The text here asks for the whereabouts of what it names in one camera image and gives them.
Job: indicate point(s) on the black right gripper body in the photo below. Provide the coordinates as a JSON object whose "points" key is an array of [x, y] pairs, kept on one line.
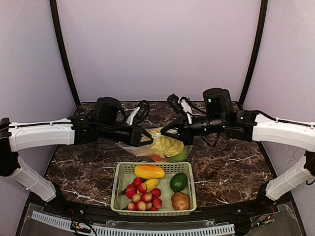
{"points": [[183, 130]]}

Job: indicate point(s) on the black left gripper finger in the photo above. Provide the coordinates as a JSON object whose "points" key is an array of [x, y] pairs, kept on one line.
{"points": [[146, 142], [146, 135]]}

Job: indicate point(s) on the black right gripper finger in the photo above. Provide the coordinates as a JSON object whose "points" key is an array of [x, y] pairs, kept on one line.
{"points": [[176, 136], [172, 127]]}

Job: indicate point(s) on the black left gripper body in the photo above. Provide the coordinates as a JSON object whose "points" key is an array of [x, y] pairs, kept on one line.
{"points": [[135, 135]]}

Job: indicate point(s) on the toy napa cabbage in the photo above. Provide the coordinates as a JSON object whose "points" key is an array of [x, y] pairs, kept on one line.
{"points": [[165, 146]]}

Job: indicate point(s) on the clear dotted zip top bag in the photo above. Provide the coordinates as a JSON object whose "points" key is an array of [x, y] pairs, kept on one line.
{"points": [[145, 153]]}

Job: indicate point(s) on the green toy apple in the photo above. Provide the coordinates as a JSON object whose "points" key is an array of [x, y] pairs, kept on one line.
{"points": [[180, 157]]}

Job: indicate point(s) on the red toy pomegranate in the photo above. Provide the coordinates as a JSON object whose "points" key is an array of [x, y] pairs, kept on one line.
{"points": [[157, 158]]}

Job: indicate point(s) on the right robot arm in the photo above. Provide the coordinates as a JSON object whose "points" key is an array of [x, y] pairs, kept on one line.
{"points": [[219, 117]]}

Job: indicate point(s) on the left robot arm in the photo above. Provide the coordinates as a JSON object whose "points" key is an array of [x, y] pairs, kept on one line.
{"points": [[107, 120]]}

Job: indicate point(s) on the orange yellow toy mango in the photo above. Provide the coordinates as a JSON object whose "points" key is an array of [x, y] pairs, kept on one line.
{"points": [[149, 172]]}

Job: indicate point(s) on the small yellow toy corn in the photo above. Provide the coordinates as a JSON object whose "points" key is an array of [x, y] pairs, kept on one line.
{"points": [[151, 184]]}

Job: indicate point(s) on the dark green toy avocado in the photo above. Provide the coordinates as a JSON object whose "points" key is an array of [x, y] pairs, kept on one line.
{"points": [[178, 182]]}

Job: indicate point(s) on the toy lychee fruit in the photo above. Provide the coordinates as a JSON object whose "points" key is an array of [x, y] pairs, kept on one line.
{"points": [[136, 198], [146, 197], [131, 206], [141, 206]]}

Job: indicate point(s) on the brown toy potato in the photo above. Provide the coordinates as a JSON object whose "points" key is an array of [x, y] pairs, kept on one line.
{"points": [[180, 201]]}

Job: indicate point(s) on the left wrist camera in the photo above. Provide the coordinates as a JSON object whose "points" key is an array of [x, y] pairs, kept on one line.
{"points": [[139, 114]]}

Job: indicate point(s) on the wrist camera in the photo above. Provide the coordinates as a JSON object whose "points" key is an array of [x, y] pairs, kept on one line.
{"points": [[180, 105], [139, 114]]}

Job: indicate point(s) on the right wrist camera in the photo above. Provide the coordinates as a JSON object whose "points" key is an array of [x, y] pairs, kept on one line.
{"points": [[180, 105]]}

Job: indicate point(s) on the white slotted cable duct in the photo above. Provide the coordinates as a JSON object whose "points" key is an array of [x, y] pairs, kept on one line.
{"points": [[127, 228]]}

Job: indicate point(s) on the black right corner frame post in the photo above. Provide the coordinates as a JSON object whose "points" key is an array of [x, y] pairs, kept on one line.
{"points": [[255, 51]]}

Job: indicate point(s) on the black corner frame post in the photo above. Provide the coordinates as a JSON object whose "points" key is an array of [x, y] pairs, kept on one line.
{"points": [[62, 51], [255, 51]]}

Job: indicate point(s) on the black left corner frame post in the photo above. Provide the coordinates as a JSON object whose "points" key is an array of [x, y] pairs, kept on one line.
{"points": [[62, 51]]}

